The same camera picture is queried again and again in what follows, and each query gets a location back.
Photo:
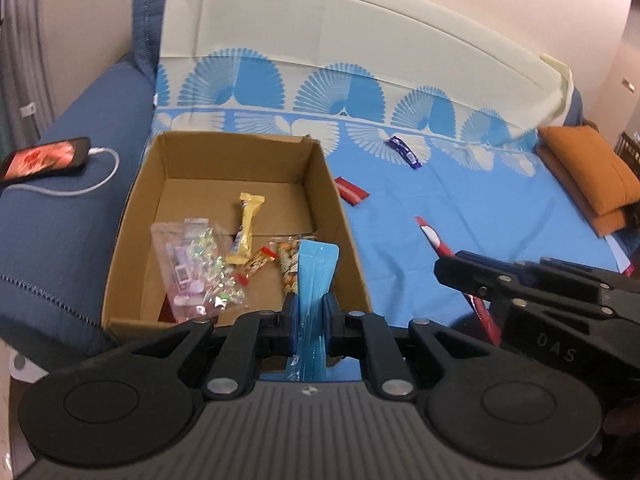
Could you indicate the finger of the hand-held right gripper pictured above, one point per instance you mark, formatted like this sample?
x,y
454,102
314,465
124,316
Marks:
x,y
465,270
575,272

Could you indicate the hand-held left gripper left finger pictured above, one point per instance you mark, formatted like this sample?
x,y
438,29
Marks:
x,y
291,322

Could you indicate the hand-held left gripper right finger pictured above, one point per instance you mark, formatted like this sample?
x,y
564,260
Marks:
x,y
331,322

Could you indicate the long red white snack packet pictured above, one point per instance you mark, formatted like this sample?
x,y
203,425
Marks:
x,y
432,235

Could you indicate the blue snack packet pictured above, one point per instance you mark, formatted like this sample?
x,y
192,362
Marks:
x,y
312,270

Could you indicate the brown cardboard box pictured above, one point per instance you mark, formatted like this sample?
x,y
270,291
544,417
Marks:
x,y
225,160

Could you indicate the orange cushion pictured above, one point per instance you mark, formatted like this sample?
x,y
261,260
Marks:
x,y
607,222
592,165

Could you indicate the clear bag orange green candies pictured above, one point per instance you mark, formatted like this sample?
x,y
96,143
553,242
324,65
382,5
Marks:
x,y
287,260

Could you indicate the orange snack packet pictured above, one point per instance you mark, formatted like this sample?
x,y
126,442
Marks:
x,y
257,262

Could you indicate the blue white printed cloth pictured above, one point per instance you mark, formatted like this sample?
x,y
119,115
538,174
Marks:
x,y
450,195

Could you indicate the yellow snack bar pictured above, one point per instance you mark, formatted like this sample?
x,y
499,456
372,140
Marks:
x,y
247,225

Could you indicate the clear candy bag purple label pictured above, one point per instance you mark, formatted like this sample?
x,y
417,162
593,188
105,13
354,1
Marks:
x,y
200,265

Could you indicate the purple snack bar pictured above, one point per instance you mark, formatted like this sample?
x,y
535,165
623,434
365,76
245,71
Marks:
x,y
405,154

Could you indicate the small flat red packet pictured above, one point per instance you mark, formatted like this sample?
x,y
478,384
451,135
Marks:
x,y
351,191

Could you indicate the wooden chair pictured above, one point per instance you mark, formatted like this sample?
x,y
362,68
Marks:
x,y
629,147

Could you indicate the blue fabric sofa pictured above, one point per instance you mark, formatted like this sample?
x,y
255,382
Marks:
x,y
65,240

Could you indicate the black smartphone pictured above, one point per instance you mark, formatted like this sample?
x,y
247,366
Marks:
x,y
45,157

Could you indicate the white curtain tag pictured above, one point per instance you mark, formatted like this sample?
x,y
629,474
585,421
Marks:
x,y
29,109

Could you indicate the grey curtain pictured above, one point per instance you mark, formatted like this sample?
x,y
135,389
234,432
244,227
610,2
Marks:
x,y
20,60

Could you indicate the wall outlet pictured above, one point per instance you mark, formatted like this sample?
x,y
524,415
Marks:
x,y
628,84

